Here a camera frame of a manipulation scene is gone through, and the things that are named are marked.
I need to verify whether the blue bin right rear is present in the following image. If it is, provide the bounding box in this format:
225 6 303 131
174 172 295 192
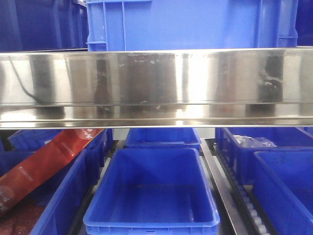
215 127 313 185

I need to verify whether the blue bin centre front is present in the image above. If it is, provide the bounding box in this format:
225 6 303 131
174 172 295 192
83 148 220 235

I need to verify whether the white roller track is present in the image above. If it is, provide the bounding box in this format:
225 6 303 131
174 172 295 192
212 142 270 235

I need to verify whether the blue bin right front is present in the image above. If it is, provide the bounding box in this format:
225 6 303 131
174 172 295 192
253 151 313 235

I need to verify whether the blue bin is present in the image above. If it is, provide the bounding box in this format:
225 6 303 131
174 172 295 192
0 129 112 235
125 127 201 150
253 151 313 235
83 148 220 235
215 127 313 185

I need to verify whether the steel shelf divider rail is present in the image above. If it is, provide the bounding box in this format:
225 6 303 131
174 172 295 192
201 139 247 235

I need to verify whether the clear plastic bag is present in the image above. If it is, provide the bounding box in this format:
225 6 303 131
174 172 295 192
234 135 277 148

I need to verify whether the blue bin left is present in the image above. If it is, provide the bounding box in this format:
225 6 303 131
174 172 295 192
0 129 112 235

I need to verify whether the stainless steel shelf beam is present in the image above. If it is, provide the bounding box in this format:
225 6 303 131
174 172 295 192
0 47 313 129

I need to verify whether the large blue crate upper shelf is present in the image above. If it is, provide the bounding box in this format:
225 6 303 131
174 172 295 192
86 0 298 51

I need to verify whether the red packaging bag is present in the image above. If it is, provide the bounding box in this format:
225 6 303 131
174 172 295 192
0 128 104 217

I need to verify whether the blue bin centre rear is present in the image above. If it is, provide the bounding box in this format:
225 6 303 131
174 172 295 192
125 127 201 150

